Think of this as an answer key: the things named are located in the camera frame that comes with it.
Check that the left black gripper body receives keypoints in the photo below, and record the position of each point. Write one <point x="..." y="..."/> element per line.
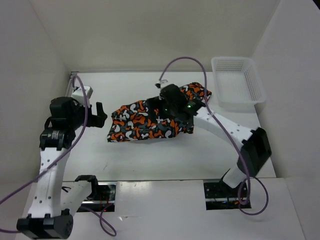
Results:
<point x="78" y="119"/>

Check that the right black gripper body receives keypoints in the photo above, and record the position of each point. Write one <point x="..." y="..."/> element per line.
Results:
<point x="169" y="108"/>

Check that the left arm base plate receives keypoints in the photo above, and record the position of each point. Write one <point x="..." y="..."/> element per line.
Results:
<point x="103" y="201"/>

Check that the white plastic basket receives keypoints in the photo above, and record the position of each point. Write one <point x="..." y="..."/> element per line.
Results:
<point x="238" y="85"/>

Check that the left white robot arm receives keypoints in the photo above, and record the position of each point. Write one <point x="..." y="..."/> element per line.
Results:
<point x="51" y="214"/>

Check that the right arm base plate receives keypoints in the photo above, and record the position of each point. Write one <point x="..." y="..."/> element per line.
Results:
<point x="219" y="196"/>

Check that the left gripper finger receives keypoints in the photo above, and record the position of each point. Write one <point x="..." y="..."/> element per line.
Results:
<point x="96" y="121"/>
<point x="99" y="109"/>

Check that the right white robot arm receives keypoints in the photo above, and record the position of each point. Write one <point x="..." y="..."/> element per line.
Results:
<point x="253" y="144"/>

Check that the orange camouflage shorts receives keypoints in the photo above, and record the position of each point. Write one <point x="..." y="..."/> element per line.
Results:
<point x="130" y="122"/>

